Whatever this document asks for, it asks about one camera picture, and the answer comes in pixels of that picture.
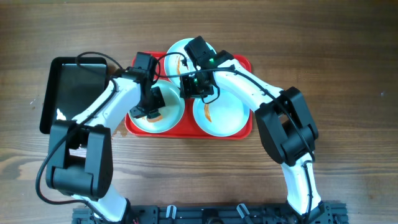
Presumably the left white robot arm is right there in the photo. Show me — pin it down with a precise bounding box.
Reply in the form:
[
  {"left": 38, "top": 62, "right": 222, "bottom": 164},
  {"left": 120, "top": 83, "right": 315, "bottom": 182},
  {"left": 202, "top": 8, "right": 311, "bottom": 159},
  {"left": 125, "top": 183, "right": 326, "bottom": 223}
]
[{"left": 35, "top": 52, "right": 165, "bottom": 223}]

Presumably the red plastic serving tray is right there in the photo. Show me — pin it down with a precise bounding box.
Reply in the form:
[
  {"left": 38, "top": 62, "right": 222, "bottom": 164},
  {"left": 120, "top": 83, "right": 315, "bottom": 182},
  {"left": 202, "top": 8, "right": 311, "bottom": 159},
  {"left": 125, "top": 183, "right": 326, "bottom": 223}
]
[{"left": 124, "top": 51, "right": 253, "bottom": 140}]

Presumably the black water tray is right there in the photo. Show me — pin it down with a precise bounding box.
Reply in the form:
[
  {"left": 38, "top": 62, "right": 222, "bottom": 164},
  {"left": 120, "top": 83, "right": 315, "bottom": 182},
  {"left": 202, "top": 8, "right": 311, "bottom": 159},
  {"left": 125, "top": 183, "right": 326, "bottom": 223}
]
[{"left": 39, "top": 57, "right": 108, "bottom": 134}]

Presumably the orange green scrub sponge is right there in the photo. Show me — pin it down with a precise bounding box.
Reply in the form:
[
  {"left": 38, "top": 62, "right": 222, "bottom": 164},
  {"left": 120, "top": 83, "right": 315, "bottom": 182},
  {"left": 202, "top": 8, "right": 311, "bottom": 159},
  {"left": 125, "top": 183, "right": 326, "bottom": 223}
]
[{"left": 146, "top": 112, "right": 163, "bottom": 123}]

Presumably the light blue plate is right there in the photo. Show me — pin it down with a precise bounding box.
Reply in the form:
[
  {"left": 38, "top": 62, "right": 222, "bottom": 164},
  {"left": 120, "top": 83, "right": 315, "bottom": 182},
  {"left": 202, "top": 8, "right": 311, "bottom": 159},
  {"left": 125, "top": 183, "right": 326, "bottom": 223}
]
[
  {"left": 164, "top": 37, "right": 220, "bottom": 91},
  {"left": 128, "top": 80, "right": 185, "bottom": 134},
  {"left": 193, "top": 87, "right": 251, "bottom": 137}
]

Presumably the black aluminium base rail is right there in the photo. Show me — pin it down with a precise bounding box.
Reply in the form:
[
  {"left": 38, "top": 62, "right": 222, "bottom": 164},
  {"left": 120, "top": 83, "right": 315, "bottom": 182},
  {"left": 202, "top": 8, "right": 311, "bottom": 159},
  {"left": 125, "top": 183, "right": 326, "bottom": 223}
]
[{"left": 72, "top": 202, "right": 349, "bottom": 224}]

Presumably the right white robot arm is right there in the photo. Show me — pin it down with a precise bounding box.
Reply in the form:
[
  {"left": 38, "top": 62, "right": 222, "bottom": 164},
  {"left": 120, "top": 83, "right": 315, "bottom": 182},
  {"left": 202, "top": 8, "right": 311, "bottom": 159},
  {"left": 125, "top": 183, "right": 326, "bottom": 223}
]
[{"left": 180, "top": 36, "right": 321, "bottom": 223}]

